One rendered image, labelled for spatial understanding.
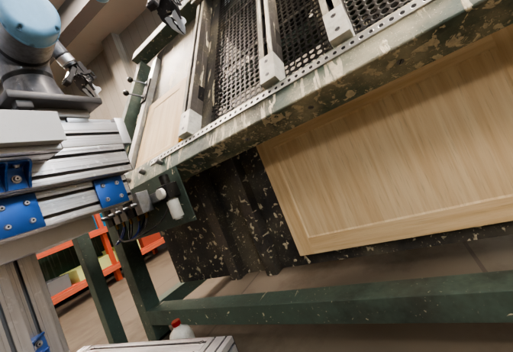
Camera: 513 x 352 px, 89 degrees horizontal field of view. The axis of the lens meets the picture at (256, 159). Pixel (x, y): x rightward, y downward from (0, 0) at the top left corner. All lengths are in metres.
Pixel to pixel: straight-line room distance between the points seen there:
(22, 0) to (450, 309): 1.29
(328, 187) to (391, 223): 0.25
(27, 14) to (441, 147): 1.16
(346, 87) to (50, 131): 0.73
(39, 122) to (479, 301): 1.09
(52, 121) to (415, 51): 0.85
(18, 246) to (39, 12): 0.57
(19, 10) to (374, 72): 0.86
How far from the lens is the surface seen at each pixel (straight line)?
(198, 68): 1.40
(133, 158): 1.59
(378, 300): 0.94
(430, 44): 0.79
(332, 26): 0.88
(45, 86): 0.92
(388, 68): 0.79
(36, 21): 0.86
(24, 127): 0.69
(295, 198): 1.12
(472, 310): 0.93
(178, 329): 1.34
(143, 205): 1.19
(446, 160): 1.00
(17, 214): 0.80
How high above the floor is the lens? 0.65
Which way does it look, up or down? 3 degrees up
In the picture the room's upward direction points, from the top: 22 degrees counter-clockwise
